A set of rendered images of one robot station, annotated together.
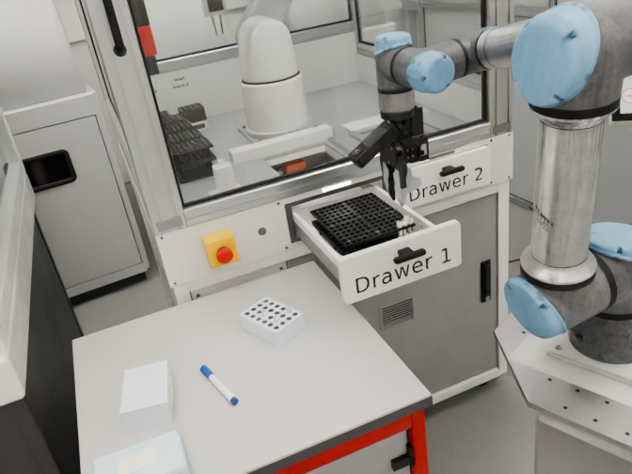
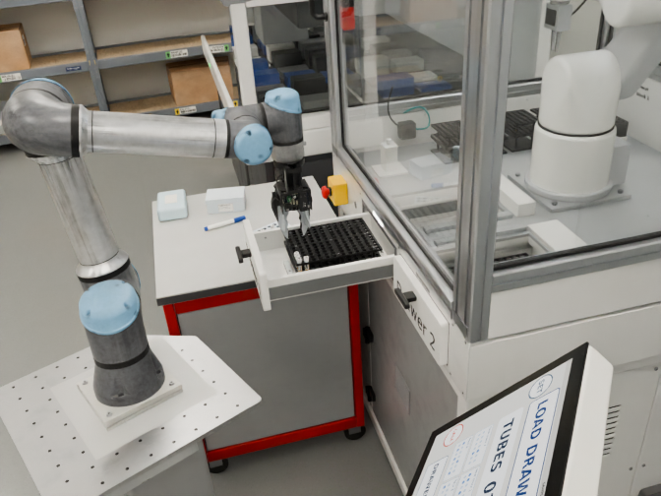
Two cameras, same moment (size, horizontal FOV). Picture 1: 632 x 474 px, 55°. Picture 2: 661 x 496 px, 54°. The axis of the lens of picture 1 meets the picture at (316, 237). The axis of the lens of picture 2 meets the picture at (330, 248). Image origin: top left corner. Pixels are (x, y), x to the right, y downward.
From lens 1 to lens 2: 2.14 m
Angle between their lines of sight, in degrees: 81
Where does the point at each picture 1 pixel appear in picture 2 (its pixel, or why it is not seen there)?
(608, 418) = (74, 363)
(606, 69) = not seen: hidden behind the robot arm
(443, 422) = not seen: outside the picture
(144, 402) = (210, 194)
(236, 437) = (179, 232)
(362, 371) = (199, 274)
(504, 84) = (464, 273)
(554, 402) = not seen: hidden behind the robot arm
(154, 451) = (172, 202)
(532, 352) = (157, 348)
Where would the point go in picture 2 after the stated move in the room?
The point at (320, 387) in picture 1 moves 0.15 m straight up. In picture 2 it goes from (196, 258) to (187, 213)
